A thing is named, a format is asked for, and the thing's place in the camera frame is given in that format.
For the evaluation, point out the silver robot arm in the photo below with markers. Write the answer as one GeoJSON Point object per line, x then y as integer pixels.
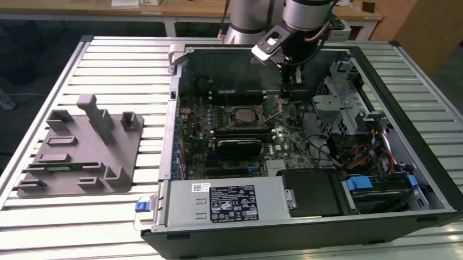
{"type": "Point", "coordinates": [249, 16]}

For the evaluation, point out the CPU socket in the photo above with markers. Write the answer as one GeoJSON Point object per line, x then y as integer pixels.
{"type": "Point", "coordinates": [229, 113]}

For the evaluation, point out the silver disk bay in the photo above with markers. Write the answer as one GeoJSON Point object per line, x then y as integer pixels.
{"type": "Point", "coordinates": [327, 104]}

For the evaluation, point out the small black box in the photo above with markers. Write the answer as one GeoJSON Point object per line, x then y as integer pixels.
{"type": "Point", "coordinates": [368, 6]}

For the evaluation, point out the RAM slot white clips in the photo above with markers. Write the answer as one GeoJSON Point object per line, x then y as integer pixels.
{"type": "Point", "coordinates": [244, 134]}
{"type": "Point", "coordinates": [239, 98]}
{"type": "Point", "coordinates": [244, 138]}
{"type": "Point", "coordinates": [239, 92]}

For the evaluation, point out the green motherboard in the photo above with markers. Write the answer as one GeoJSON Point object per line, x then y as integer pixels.
{"type": "Point", "coordinates": [289, 140]}

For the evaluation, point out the wooden cabinet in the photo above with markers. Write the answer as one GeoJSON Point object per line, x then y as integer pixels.
{"type": "Point", "coordinates": [427, 27]}

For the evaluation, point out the black graphics card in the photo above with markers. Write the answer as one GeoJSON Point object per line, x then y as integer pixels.
{"type": "Point", "coordinates": [239, 149]}

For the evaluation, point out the blue plastic clip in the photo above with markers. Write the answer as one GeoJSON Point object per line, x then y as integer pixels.
{"type": "Point", "coordinates": [176, 121]}
{"type": "Point", "coordinates": [176, 139]}

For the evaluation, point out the silver heatsink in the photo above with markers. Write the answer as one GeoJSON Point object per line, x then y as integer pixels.
{"type": "Point", "coordinates": [275, 168]}

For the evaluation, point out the black expansion slot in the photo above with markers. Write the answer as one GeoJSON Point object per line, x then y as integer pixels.
{"type": "Point", "coordinates": [227, 171]}

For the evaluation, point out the wooden desk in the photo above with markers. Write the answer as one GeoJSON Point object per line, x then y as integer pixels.
{"type": "Point", "coordinates": [127, 10]}

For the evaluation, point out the hard disk in blue carrier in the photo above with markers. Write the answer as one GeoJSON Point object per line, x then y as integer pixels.
{"type": "Point", "coordinates": [357, 184]}

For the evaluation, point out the black plastic cover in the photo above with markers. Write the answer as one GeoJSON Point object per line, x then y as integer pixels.
{"type": "Point", "coordinates": [311, 195]}

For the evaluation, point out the blue plastic tab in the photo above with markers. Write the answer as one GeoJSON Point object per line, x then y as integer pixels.
{"type": "Point", "coordinates": [411, 181]}

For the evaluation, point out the silver power supply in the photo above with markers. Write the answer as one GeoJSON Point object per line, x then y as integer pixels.
{"type": "Point", "coordinates": [176, 205]}

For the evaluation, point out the grey parts rack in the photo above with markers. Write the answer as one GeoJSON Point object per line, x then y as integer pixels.
{"type": "Point", "coordinates": [89, 151]}

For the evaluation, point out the blue plastic latch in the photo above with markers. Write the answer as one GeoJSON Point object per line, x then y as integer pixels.
{"type": "Point", "coordinates": [141, 205]}

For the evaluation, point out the black open PC case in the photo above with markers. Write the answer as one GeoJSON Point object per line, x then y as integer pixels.
{"type": "Point", "coordinates": [252, 243]}

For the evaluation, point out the green RAM stick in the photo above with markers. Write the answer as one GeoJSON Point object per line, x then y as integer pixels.
{"type": "Point", "coordinates": [64, 168]}

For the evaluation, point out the white and black camera box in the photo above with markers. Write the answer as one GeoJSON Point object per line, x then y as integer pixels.
{"type": "Point", "coordinates": [265, 43]}

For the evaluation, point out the grey camera box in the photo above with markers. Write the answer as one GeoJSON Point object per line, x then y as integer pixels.
{"type": "Point", "coordinates": [337, 33]}

